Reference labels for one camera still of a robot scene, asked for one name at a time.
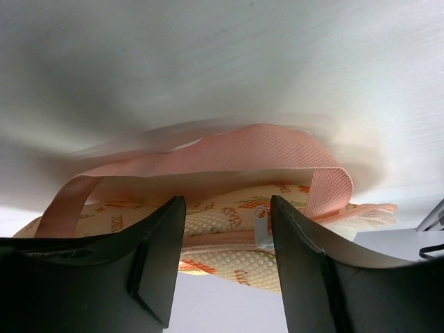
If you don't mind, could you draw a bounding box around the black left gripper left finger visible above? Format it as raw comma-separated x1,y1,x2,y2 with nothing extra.
1,196,186,332

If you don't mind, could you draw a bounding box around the floral mesh laundry bag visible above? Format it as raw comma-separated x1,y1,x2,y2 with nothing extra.
17,124,396,293

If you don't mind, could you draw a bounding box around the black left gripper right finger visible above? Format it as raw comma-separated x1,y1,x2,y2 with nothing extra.
271,196,443,333

